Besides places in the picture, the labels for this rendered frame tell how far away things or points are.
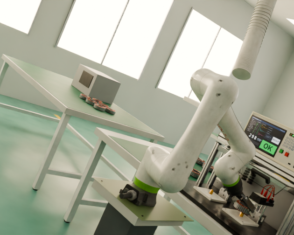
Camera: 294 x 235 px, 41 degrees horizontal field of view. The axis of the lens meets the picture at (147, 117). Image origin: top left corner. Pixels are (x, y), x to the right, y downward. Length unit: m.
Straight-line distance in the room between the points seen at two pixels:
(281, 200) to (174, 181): 0.97
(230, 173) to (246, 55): 1.76
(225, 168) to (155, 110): 5.96
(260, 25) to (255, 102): 6.23
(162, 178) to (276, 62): 8.45
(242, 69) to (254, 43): 0.28
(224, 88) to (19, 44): 4.95
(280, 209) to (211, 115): 0.99
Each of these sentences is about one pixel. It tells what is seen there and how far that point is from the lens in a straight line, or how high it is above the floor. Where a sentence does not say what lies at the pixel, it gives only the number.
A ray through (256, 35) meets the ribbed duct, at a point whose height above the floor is 1.93.
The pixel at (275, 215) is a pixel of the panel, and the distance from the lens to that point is 2.42.
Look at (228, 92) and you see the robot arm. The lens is 1.56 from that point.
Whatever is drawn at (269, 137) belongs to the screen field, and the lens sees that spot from 2.36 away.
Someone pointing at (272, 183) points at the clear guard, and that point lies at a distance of 2.01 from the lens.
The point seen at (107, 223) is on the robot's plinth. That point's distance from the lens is 1.84.
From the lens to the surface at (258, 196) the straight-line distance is 2.24.
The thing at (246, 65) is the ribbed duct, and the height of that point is 1.64.
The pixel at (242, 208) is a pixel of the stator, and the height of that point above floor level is 0.84.
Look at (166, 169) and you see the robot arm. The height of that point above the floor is 0.97.
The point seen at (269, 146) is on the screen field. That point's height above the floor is 1.18.
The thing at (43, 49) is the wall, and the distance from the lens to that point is 6.38.
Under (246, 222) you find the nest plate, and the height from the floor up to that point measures 0.78.
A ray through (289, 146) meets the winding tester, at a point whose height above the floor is 1.23.
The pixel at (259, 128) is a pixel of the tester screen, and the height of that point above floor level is 1.24.
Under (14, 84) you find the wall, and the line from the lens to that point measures 6.38.
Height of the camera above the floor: 1.31
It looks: 7 degrees down
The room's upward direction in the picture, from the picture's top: 24 degrees clockwise
